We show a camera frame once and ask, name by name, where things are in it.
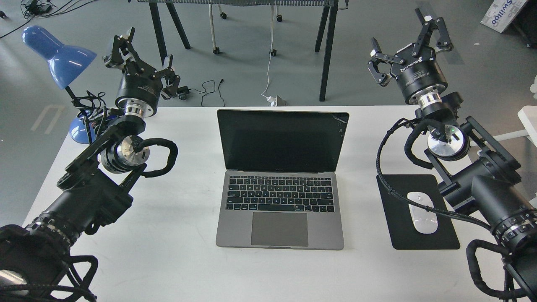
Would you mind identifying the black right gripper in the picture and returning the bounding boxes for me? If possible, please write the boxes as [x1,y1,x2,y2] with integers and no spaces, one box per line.
[367,8,454,105]

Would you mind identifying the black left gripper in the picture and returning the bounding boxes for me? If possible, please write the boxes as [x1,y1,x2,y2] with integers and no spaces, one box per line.
[102,27,180,117]

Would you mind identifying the grey laptop notebook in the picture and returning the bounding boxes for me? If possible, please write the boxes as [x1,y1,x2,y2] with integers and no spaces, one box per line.
[216,109,349,250]

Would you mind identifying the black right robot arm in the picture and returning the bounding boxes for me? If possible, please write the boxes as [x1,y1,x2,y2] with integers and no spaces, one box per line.
[368,8,537,302]

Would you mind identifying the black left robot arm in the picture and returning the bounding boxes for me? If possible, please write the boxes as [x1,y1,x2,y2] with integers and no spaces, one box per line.
[0,28,180,302]

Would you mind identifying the white rolling chair base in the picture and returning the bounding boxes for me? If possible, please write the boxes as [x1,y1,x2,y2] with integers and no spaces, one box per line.
[209,0,283,57]

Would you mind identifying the blue desk lamp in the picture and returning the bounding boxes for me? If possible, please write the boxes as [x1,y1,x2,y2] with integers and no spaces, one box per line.
[22,25,117,145]

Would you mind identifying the black-legged background table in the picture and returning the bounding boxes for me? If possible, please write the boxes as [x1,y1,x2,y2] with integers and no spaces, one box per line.
[137,0,349,102]

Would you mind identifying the white cardboard box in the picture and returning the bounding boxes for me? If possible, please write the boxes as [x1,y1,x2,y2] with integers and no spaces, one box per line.
[481,0,529,33]

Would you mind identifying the white side table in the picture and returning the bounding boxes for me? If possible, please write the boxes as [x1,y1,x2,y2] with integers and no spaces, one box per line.
[493,105,537,147]

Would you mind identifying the white computer mouse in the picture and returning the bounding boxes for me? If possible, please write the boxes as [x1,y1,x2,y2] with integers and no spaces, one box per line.
[407,192,438,234]

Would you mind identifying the black mouse pad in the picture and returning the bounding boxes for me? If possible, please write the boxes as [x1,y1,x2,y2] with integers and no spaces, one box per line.
[376,174,460,250]

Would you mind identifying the black cable bundle on floor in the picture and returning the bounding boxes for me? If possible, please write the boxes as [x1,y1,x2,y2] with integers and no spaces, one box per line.
[0,0,99,39]

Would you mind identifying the white power adapter cable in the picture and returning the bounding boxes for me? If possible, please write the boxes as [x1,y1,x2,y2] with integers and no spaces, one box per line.
[261,4,287,107]

